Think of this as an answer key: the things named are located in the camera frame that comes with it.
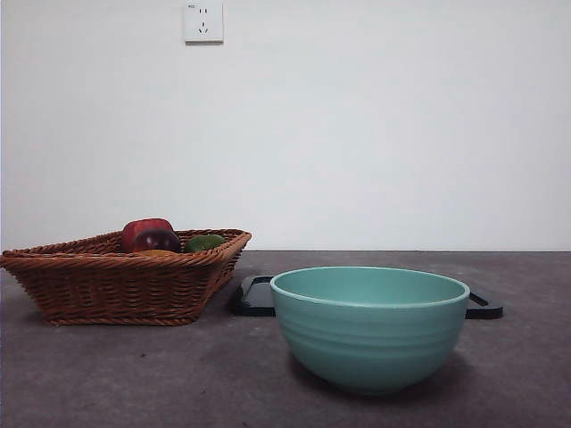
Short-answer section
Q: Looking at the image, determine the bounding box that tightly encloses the black rectangular tray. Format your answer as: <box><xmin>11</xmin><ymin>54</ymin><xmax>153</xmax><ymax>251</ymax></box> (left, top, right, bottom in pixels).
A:
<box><xmin>229</xmin><ymin>275</ymin><xmax>505</xmax><ymax>320</ymax></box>

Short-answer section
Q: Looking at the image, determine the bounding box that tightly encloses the red apple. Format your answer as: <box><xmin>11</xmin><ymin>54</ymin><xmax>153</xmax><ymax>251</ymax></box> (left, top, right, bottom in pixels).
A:
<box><xmin>121</xmin><ymin>218</ymin><xmax>175</xmax><ymax>251</ymax></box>

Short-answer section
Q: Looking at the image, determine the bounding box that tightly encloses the teal ribbed bowl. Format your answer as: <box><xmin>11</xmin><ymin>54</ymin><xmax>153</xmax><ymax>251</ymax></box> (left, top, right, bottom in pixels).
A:
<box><xmin>269</xmin><ymin>266</ymin><xmax>471</xmax><ymax>397</ymax></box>

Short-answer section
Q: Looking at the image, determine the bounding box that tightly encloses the dark purple round fruit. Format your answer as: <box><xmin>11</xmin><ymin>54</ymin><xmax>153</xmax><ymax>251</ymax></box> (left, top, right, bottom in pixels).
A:
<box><xmin>133</xmin><ymin>228</ymin><xmax>183</xmax><ymax>254</ymax></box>

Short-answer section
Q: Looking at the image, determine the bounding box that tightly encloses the brown wicker basket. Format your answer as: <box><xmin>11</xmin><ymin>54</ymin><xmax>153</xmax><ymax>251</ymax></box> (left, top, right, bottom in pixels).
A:
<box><xmin>0</xmin><ymin>227</ymin><xmax>253</xmax><ymax>326</ymax></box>

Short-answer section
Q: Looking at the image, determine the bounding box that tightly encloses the white wall socket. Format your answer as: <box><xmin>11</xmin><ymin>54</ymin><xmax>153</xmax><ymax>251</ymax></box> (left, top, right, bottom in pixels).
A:
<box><xmin>185</xmin><ymin>2</ymin><xmax>225</xmax><ymax>45</ymax></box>

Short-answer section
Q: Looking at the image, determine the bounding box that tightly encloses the green fruit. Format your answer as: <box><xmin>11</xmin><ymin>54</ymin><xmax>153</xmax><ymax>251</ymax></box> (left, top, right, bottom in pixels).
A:
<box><xmin>183</xmin><ymin>234</ymin><xmax>228</xmax><ymax>254</ymax></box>

